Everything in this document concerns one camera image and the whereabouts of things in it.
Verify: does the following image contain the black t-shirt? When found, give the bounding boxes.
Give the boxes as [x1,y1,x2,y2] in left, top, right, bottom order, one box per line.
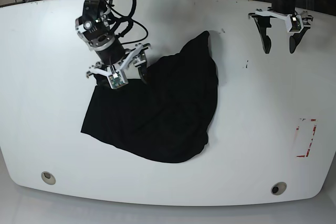
[81,31,218,163]

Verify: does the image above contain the right table grommet hole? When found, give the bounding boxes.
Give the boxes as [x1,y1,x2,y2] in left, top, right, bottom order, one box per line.
[271,182,287,196]

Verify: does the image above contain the table grommet hole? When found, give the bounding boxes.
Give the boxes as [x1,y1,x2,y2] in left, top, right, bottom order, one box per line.
[271,182,287,196]
[41,172,56,185]

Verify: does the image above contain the left table grommet hole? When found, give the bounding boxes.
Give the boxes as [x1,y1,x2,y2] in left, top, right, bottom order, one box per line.
[41,172,56,185]

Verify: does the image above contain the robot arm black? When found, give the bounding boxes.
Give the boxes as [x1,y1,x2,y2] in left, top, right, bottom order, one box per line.
[248,0,313,54]
[75,0,151,89]

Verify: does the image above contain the red tape marking rectangle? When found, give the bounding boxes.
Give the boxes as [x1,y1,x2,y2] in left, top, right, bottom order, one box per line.
[292,118,317,158]

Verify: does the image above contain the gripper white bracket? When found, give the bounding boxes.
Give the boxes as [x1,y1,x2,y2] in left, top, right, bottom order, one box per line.
[86,40,151,89]
[248,1,313,54]

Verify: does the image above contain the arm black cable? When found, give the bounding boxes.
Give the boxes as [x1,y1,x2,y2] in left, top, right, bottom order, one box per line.
[104,0,150,45]

